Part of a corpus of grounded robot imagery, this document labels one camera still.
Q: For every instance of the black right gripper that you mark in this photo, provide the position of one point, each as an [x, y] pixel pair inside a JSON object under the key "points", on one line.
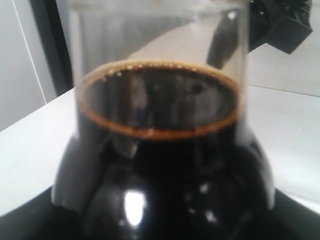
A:
{"points": [[283, 24]]}

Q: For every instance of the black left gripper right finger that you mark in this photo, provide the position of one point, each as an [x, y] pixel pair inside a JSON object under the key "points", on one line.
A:
{"points": [[291, 220]]}

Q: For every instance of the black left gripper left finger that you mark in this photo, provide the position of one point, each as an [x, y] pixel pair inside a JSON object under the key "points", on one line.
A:
{"points": [[37, 219]]}

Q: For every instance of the dark soy sauce bottle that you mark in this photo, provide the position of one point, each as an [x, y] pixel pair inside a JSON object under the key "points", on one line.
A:
{"points": [[162, 148]]}

